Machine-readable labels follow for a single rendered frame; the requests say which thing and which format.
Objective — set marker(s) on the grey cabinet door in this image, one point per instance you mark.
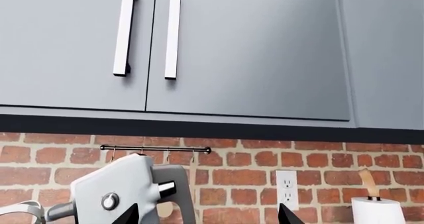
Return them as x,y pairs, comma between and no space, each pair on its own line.
251,55
59,47

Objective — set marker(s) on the grey cabinet side panel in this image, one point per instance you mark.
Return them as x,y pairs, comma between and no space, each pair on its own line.
387,60

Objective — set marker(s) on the black cabinet bottom trim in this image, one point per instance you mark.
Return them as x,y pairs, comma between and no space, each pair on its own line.
212,129

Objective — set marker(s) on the wooden paper towel holder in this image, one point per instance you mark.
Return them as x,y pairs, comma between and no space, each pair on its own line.
368,184

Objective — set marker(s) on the white paper towel roll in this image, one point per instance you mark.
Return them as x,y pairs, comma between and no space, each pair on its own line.
377,211

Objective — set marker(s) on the grey stand mixer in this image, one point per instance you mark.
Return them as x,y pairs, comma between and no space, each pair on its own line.
126,184

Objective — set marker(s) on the black wall hook rail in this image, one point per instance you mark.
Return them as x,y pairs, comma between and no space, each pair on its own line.
155,148

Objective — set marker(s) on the white wall power outlet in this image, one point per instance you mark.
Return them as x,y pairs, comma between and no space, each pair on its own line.
287,189

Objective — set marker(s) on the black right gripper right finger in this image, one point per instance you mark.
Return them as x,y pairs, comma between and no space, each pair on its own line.
286,216

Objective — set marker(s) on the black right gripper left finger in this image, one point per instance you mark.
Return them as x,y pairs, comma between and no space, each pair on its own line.
130,216

